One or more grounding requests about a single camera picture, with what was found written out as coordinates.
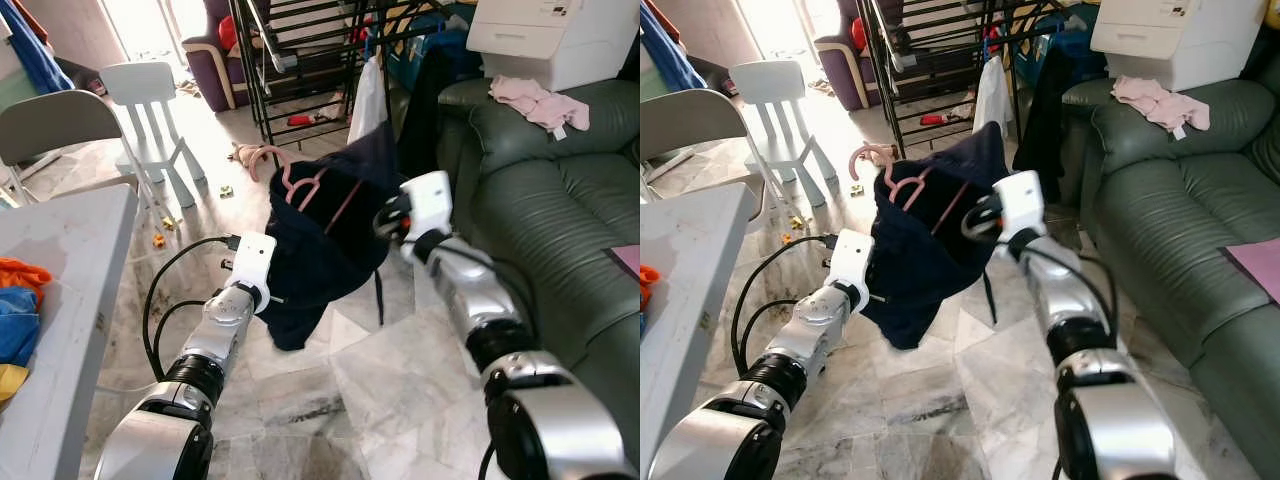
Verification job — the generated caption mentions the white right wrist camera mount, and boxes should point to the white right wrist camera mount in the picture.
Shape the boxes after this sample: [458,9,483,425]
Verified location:
[993,169,1047,246]
[400,171,457,248]

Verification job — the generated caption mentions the purple armchair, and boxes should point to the purple armchair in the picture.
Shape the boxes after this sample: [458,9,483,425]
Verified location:
[814,0,893,113]
[182,0,265,113]

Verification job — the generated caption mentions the dark blue towel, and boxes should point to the dark blue towel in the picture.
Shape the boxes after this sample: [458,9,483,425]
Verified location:
[0,0,74,97]
[640,0,708,94]

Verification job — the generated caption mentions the black metal drying rack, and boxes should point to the black metal drying rack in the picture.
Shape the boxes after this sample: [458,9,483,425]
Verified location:
[230,0,473,153]
[858,0,1093,158]

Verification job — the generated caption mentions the navy blue garment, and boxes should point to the navy blue garment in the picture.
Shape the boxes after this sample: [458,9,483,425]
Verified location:
[858,121,1013,353]
[257,121,408,353]

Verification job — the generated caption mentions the yellow shirt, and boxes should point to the yellow shirt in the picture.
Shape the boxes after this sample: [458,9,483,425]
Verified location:
[0,362,30,408]

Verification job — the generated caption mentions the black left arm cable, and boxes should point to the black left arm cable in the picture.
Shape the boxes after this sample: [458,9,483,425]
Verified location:
[730,233,836,376]
[142,235,241,386]

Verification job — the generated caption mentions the grey folding chair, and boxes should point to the grey folding chair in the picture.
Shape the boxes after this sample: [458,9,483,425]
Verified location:
[640,88,793,233]
[0,90,173,233]

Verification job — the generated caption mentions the pink garment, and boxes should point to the pink garment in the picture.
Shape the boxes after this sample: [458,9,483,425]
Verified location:
[488,75,592,142]
[1110,75,1212,142]

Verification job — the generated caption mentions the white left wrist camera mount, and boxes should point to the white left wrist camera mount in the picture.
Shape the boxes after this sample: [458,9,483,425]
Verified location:
[826,229,878,298]
[227,232,279,303]

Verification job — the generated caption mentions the green leather sofa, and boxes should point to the green leather sofa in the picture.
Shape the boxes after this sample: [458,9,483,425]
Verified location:
[1058,70,1280,480]
[435,75,641,446]

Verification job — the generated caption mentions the white garment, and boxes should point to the white garment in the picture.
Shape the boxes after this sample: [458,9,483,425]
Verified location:
[346,55,390,148]
[971,57,1014,141]

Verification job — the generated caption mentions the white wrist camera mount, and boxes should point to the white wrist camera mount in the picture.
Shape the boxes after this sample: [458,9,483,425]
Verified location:
[227,232,279,303]
[993,169,1047,246]
[826,229,878,298]
[400,171,457,248]

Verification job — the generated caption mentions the light blue kids chair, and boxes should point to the light blue kids chair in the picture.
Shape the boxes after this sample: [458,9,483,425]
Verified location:
[730,59,838,207]
[100,61,207,209]

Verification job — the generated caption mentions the black garment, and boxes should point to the black garment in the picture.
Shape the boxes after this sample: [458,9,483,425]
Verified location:
[394,45,453,183]
[1014,45,1078,208]

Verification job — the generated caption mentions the pink clothes hanger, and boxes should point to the pink clothes hanger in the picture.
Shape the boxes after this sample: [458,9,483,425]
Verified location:
[248,144,368,238]
[848,142,978,238]

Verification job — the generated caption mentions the white folding table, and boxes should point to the white folding table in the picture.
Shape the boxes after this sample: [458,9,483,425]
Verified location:
[640,180,763,473]
[0,183,140,480]

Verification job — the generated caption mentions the white drawer unit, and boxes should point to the white drawer unit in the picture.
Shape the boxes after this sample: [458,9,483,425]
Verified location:
[466,0,641,94]
[1089,0,1273,94]

